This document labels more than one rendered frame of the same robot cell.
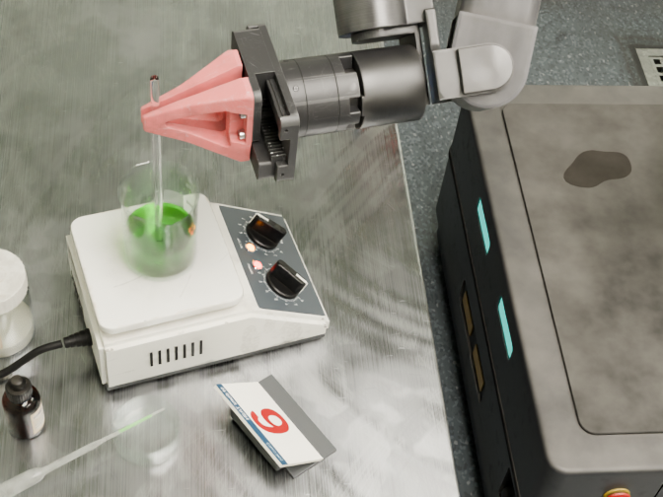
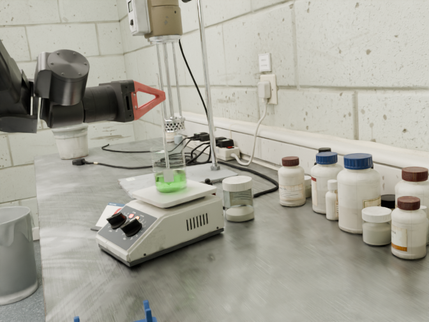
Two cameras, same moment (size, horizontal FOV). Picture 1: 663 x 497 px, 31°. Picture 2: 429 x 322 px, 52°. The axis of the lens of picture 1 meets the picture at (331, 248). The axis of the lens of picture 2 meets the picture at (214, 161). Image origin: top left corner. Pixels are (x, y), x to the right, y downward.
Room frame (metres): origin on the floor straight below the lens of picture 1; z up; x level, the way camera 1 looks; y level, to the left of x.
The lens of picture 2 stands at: (1.37, 0.09, 1.05)
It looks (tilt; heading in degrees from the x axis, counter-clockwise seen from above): 12 degrees down; 170
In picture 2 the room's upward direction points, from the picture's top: 5 degrees counter-clockwise
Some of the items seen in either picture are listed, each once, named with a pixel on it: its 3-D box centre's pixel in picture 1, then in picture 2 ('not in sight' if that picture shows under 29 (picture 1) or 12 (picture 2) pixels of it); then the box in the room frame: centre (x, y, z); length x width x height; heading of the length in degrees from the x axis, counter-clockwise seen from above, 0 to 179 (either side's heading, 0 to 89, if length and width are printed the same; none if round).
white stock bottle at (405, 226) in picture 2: not in sight; (408, 226); (0.82, 0.46, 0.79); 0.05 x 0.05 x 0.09
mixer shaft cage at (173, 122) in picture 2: not in sight; (169, 84); (0.17, 0.19, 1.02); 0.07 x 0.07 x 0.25
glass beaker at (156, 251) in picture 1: (161, 227); (168, 169); (0.59, 0.14, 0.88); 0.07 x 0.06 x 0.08; 32
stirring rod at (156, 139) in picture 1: (157, 174); (163, 129); (0.58, 0.14, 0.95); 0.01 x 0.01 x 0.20
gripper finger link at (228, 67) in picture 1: (210, 119); (138, 98); (0.59, 0.10, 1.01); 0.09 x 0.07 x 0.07; 113
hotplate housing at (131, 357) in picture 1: (185, 285); (165, 218); (0.60, 0.12, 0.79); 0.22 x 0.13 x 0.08; 117
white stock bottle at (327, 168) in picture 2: not in sight; (327, 181); (0.58, 0.45, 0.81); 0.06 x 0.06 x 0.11
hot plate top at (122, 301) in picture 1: (156, 260); (173, 191); (0.59, 0.14, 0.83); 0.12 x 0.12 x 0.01; 27
